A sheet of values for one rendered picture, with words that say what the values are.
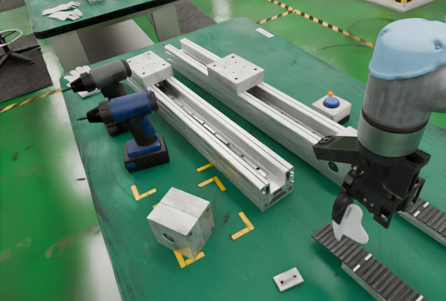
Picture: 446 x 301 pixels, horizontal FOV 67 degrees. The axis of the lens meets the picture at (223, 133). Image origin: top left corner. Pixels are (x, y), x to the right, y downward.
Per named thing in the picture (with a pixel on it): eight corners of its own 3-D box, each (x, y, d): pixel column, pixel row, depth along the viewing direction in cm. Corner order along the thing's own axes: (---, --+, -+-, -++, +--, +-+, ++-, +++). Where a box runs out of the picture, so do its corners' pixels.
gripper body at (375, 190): (384, 233, 47) (405, 176, 40) (335, 197, 53) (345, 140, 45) (415, 204, 50) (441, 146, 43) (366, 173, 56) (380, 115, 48)
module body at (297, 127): (344, 153, 90) (348, 128, 84) (318, 172, 86) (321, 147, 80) (189, 56, 142) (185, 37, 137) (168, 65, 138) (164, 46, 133)
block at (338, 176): (380, 167, 85) (388, 138, 78) (348, 192, 80) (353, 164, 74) (350, 148, 90) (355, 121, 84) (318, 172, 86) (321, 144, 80)
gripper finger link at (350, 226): (351, 266, 52) (373, 223, 48) (322, 240, 56) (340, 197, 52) (362, 258, 54) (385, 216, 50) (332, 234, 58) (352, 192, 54)
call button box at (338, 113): (349, 120, 99) (352, 103, 95) (326, 134, 96) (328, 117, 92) (328, 109, 105) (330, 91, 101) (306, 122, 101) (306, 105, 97)
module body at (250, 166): (293, 189, 82) (294, 166, 77) (262, 212, 78) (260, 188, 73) (149, 73, 135) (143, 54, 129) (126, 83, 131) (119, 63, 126)
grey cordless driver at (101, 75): (149, 122, 110) (129, 62, 96) (90, 148, 103) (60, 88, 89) (141, 111, 115) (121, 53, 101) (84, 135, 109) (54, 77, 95)
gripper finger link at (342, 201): (333, 228, 52) (354, 183, 48) (326, 221, 53) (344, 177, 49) (350, 218, 55) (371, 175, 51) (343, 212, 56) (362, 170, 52)
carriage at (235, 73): (265, 88, 107) (264, 69, 103) (237, 102, 103) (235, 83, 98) (234, 70, 118) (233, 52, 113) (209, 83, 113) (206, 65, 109)
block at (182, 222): (221, 219, 78) (216, 193, 72) (194, 260, 71) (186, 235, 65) (186, 205, 82) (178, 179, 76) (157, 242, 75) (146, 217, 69)
